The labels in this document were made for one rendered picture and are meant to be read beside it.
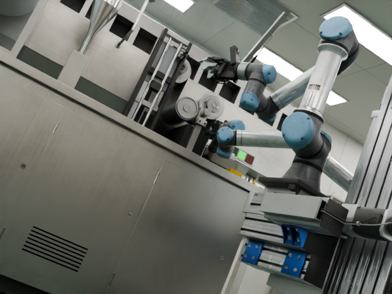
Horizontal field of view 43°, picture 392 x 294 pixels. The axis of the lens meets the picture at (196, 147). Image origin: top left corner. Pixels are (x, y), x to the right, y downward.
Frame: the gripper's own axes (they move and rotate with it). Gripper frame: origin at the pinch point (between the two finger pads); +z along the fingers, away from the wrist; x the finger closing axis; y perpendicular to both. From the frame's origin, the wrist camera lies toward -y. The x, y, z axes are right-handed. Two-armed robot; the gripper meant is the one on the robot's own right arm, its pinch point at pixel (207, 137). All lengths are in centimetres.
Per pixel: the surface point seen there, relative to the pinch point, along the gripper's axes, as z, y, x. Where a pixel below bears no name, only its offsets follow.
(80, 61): 3, 4, 77
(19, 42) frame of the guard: -26, -11, 104
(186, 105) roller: -3.3, 9.2, 19.2
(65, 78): 3, -7, 79
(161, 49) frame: -13, 25, 45
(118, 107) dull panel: 30, 0, 46
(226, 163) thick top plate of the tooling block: -7.0, -9.3, -12.7
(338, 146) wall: 263, 152, -262
